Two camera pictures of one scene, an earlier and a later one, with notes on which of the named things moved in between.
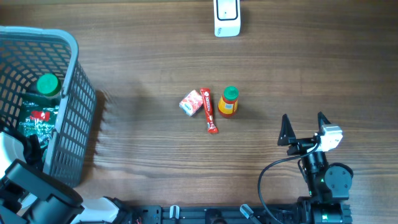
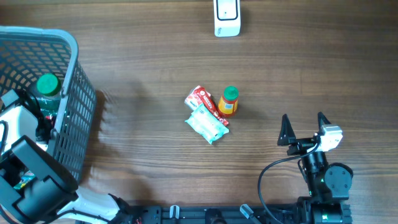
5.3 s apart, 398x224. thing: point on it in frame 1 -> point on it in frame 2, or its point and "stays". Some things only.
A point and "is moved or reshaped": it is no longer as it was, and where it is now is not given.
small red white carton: (192, 102) is moved or reshaped
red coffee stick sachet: (206, 94) -> (208, 102)
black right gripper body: (300, 145) stays
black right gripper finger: (286, 131) stays
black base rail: (299, 213) stays
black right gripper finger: (322, 120) stays
